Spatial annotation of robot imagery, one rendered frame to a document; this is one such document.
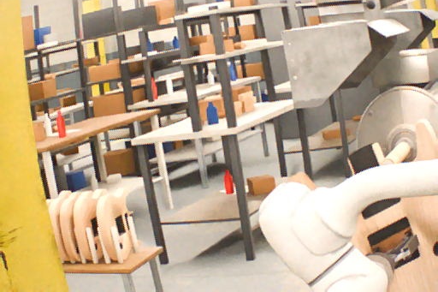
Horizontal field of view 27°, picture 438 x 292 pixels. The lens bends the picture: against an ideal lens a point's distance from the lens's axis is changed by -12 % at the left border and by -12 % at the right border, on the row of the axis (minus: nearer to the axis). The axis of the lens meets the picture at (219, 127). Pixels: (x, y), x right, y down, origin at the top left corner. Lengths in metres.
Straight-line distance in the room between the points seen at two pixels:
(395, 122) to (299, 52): 0.35
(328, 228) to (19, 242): 0.90
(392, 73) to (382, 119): 0.11
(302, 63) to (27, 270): 0.84
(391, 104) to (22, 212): 0.88
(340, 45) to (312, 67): 0.07
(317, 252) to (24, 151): 0.94
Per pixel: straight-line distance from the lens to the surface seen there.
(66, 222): 4.93
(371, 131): 2.05
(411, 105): 2.02
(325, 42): 1.76
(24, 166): 2.24
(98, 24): 10.83
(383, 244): 1.89
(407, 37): 2.38
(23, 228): 2.21
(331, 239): 1.52
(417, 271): 1.90
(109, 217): 4.92
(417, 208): 1.86
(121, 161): 10.73
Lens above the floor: 1.55
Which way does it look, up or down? 6 degrees down
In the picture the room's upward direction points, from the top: 9 degrees counter-clockwise
